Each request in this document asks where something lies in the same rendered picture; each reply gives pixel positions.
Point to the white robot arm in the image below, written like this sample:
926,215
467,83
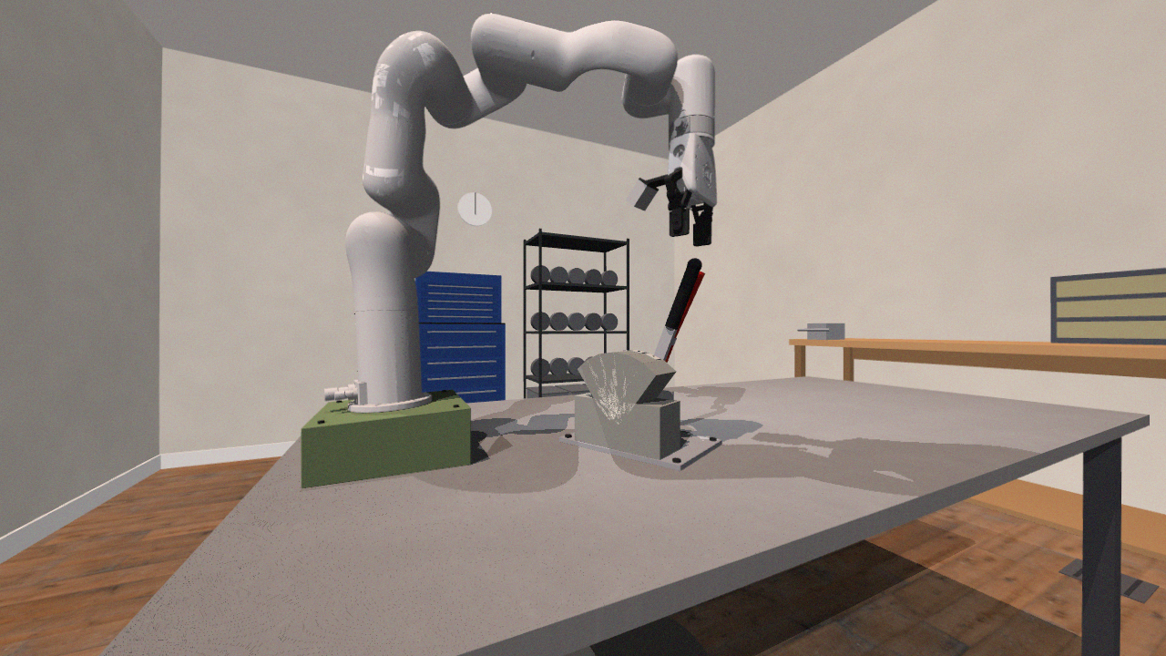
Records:
417,69

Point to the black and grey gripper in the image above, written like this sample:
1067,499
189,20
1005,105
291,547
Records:
696,166

